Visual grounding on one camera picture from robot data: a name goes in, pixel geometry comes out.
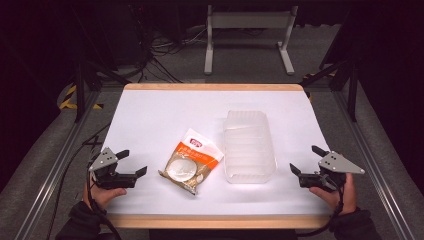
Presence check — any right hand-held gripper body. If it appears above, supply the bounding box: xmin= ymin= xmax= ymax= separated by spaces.
xmin=298 ymin=150 xmax=366 ymax=194

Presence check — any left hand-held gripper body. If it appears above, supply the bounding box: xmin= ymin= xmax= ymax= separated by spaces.
xmin=88 ymin=146 xmax=138 ymax=191

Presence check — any clear plastic container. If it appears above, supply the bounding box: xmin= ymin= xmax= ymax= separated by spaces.
xmin=222 ymin=110 xmax=278 ymax=185

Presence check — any orange and white snack packet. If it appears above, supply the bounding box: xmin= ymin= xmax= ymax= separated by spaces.
xmin=157 ymin=127 xmax=225 ymax=196

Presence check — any person's left hand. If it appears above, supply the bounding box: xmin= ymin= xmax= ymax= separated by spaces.
xmin=82 ymin=182 xmax=128 ymax=211

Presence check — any person's right hand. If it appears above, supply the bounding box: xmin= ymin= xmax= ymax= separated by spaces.
xmin=308 ymin=173 xmax=358 ymax=216

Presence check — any black metal stand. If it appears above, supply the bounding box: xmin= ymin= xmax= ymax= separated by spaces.
xmin=300 ymin=58 xmax=360 ymax=123
xmin=73 ymin=58 xmax=132 ymax=124

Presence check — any yellow and black hazard tape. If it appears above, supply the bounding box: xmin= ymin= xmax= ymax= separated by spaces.
xmin=58 ymin=84 xmax=105 ymax=111

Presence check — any white metal stand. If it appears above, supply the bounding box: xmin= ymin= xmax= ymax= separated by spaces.
xmin=203 ymin=4 xmax=299 ymax=76

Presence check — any thin black cable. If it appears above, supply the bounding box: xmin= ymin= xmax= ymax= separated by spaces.
xmin=45 ymin=122 xmax=112 ymax=240

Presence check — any aluminium frame rail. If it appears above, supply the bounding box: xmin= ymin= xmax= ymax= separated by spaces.
xmin=332 ymin=89 xmax=418 ymax=240
xmin=14 ymin=89 xmax=102 ymax=240

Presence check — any right hand-held gripper cable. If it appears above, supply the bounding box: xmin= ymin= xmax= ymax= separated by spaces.
xmin=295 ymin=185 xmax=345 ymax=238

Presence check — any hand-held gripper cable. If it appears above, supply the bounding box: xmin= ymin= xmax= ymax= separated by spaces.
xmin=295 ymin=185 xmax=345 ymax=238
xmin=85 ymin=171 xmax=123 ymax=240

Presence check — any left hand-held gripper cable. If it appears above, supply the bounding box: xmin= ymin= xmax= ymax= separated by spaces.
xmin=85 ymin=171 xmax=123 ymax=240

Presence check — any bundle of floor cables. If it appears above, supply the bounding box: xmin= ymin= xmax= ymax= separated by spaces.
xmin=131 ymin=24 xmax=208 ymax=84

